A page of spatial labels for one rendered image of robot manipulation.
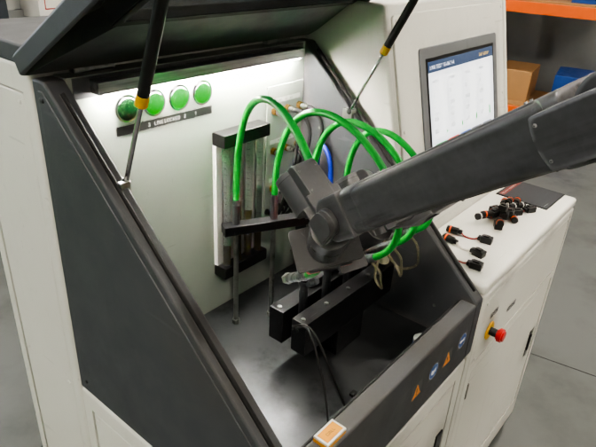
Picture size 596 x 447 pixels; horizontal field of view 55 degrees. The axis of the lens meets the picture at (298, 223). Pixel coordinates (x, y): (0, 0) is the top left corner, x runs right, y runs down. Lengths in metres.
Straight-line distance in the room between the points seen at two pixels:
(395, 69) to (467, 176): 0.89
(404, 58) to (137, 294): 0.82
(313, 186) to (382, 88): 0.65
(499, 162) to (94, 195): 0.67
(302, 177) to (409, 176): 0.22
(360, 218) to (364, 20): 0.80
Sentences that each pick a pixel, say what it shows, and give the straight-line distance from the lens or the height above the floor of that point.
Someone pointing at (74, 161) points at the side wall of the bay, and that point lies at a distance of 0.99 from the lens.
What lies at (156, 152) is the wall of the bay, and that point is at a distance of 1.16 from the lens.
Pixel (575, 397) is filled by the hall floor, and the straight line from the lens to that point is 2.75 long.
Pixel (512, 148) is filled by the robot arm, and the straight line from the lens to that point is 0.47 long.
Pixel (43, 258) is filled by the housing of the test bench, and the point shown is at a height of 1.08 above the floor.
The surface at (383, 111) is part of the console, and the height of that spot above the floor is 1.32.
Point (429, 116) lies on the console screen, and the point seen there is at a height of 1.28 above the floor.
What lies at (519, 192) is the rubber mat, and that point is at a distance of 1.93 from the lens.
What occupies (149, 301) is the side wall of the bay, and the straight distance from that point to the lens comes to 0.94.
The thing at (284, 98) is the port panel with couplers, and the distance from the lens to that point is 1.39.
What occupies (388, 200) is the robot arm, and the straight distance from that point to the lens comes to 0.60.
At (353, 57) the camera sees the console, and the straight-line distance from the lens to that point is 1.40.
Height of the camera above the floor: 1.68
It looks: 27 degrees down
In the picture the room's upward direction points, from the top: 3 degrees clockwise
